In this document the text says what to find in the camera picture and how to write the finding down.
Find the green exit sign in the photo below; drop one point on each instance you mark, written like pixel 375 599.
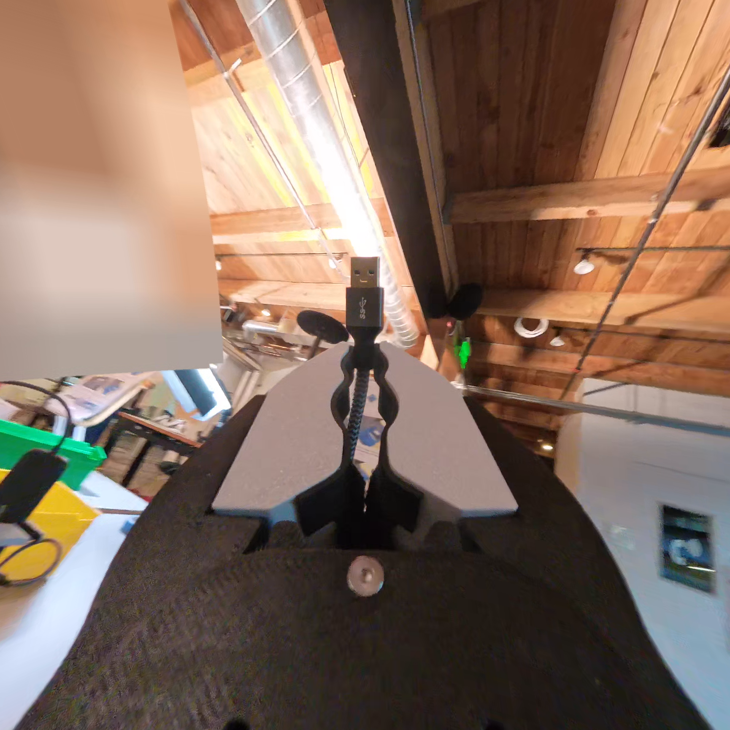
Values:
pixel 463 351

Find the black ceiling duct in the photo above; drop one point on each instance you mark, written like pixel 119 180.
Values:
pixel 393 142

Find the green plastic bin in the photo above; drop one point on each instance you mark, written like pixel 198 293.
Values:
pixel 34 436

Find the black round disc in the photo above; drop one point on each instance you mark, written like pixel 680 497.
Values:
pixel 466 300
pixel 319 325

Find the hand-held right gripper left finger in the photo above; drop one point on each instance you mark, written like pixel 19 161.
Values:
pixel 279 439

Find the wall poster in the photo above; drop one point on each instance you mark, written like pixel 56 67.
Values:
pixel 687 547

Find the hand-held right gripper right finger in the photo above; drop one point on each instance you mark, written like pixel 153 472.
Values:
pixel 445 439

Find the yellow plastic bin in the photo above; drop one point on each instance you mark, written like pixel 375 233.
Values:
pixel 68 513

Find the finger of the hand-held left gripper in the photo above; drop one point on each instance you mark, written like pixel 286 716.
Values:
pixel 14 534

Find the silver ventilation duct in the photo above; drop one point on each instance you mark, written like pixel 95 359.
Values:
pixel 308 114

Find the metal ceiling pipe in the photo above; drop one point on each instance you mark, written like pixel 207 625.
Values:
pixel 268 142
pixel 656 211

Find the black usb hub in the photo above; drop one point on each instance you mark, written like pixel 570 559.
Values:
pixel 28 482

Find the wooden desk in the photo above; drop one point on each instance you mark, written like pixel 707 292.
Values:
pixel 159 428

